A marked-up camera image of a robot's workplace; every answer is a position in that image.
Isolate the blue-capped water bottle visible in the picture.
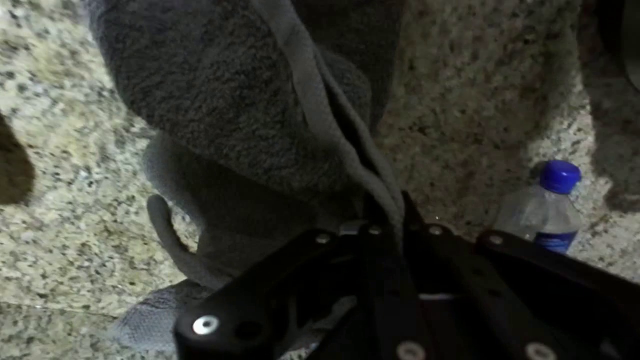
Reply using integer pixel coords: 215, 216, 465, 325
489, 155, 585, 257

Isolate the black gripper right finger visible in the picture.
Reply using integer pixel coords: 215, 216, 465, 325
398, 189, 640, 360

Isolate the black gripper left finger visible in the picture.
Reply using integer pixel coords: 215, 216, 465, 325
174, 219, 404, 360

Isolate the grey terry towel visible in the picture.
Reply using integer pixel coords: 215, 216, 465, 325
82, 0, 410, 356

